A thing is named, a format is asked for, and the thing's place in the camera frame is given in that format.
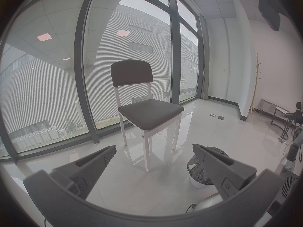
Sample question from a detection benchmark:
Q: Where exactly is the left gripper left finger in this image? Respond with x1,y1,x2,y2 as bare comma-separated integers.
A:
50,145,117,200

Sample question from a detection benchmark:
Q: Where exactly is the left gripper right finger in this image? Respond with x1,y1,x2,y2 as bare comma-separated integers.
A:
192,144,258,200

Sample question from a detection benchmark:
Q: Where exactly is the black plastic bag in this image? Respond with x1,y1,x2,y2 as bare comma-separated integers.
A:
187,147,229,185

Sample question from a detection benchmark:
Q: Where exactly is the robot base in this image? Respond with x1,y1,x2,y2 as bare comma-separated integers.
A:
186,159,303,215

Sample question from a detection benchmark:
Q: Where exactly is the white trash bin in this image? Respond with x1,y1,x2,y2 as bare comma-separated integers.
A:
189,175,214,189

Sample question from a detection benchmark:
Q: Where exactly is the grey low bench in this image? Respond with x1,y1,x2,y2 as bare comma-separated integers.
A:
260,98,277,116

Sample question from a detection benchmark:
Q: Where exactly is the brown padded white-framed chair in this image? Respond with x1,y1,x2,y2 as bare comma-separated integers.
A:
110,59,185,173

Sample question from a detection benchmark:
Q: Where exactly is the grey metal side table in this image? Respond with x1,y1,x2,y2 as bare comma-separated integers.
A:
270,105,295,139

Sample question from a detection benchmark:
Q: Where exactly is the window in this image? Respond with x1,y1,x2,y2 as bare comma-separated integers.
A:
0,0,210,161

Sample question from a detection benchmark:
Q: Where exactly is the wooden coat stand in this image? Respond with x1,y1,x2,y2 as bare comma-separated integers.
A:
250,53,262,114

